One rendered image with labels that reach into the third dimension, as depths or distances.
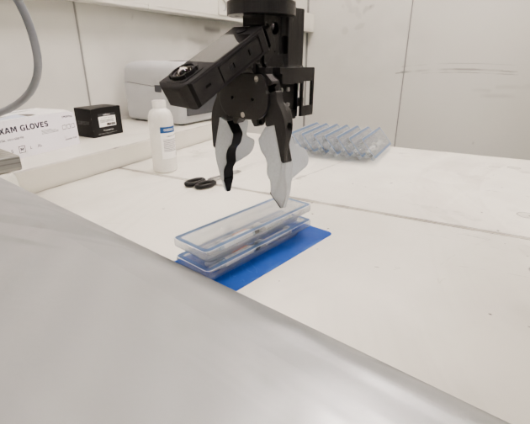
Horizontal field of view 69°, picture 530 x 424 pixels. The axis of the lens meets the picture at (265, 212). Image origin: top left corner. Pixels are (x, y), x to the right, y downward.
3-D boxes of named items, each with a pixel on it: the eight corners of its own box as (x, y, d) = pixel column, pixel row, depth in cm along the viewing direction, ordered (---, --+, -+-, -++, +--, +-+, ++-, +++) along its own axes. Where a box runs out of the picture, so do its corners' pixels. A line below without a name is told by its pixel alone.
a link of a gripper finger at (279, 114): (303, 157, 40) (282, 72, 39) (294, 161, 39) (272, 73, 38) (270, 166, 43) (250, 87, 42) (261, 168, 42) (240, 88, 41)
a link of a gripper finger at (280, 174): (326, 194, 45) (307, 115, 44) (295, 208, 41) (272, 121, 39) (305, 197, 47) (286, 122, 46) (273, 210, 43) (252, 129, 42)
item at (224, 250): (206, 272, 39) (205, 253, 38) (173, 255, 43) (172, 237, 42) (311, 219, 52) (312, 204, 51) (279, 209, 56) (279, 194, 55)
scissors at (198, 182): (201, 190, 69) (201, 187, 69) (179, 185, 72) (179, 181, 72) (248, 174, 80) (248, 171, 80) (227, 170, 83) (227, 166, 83)
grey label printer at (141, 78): (126, 119, 119) (119, 60, 113) (173, 112, 135) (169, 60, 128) (183, 127, 107) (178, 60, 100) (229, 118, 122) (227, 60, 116)
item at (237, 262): (209, 291, 40) (208, 272, 39) (176, 272, 44) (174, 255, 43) (311, 234, 53) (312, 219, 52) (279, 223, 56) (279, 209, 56)
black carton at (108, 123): (77, 135, 95) (72, 107, 92) (107, 130, 102) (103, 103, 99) (94, 138, 92) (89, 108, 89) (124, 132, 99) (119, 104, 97)
